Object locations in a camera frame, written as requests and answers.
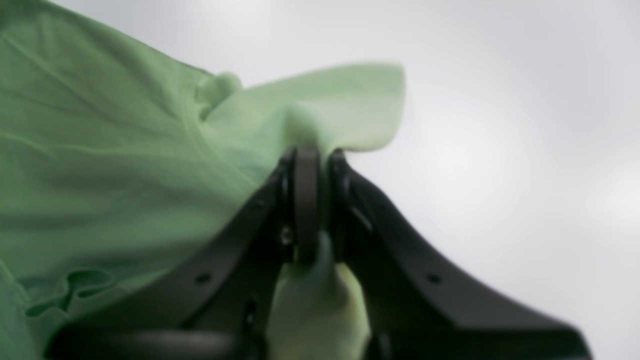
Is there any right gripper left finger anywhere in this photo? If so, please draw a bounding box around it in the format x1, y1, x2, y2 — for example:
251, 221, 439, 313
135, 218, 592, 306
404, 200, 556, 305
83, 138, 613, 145
45, 147, 320, 360

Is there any green polo shirt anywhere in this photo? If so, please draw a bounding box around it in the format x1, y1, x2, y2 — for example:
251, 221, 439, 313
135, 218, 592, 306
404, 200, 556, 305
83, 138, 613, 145
0, 0, 406, 360

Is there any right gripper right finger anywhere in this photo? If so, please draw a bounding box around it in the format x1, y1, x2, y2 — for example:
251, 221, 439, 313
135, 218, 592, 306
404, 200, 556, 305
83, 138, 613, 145
327, 149, 592, 360

